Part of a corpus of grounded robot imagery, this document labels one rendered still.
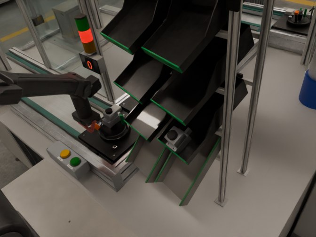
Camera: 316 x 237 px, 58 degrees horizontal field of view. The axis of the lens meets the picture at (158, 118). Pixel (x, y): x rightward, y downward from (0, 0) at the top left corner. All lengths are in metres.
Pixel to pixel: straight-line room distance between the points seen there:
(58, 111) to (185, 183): 0.86
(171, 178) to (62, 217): 0.47
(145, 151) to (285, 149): 0.62
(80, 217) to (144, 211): 0.25
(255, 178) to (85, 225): 0.69
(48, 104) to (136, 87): 0.90
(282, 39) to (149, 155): 1.23
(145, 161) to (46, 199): 0.47
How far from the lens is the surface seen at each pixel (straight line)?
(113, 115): 1.22
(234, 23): 0.65
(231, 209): 1.15
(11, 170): 2.80
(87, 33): 1.25
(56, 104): 1.66
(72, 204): 1.26
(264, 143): 1.37
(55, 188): 1.34
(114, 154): 1.20
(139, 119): 0.98
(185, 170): 1.01
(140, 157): 1.11
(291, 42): 1.97
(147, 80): 0.85
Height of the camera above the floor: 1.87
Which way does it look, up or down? 43 degrees down
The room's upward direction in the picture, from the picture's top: 9 degrees counter-clockwise
